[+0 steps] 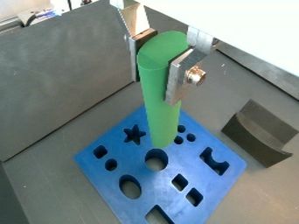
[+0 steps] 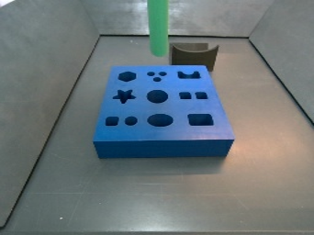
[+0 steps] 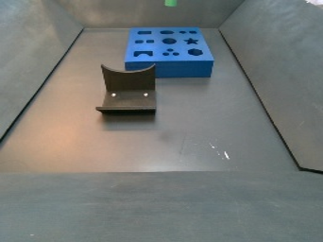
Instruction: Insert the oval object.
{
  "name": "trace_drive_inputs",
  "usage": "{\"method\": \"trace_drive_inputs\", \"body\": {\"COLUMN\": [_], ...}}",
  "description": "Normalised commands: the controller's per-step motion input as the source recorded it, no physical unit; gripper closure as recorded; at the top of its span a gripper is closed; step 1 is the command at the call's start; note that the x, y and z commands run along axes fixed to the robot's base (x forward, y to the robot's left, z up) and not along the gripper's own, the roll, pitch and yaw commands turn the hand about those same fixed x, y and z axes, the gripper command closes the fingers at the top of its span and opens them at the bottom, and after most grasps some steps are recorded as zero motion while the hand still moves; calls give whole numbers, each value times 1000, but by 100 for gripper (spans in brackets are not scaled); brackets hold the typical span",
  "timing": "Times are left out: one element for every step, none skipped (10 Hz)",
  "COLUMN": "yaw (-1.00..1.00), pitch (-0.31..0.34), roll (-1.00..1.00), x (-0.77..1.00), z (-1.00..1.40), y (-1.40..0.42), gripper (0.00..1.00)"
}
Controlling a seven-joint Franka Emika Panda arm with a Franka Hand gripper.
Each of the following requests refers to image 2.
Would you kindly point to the dark grey curved foam piece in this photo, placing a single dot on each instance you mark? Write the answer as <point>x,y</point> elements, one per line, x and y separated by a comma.
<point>193,54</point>

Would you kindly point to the blue foam shape board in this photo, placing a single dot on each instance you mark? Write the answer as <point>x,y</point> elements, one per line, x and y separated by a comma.
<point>161,112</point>

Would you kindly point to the green oval peg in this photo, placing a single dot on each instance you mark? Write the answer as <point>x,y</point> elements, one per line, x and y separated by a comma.
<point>158,26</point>

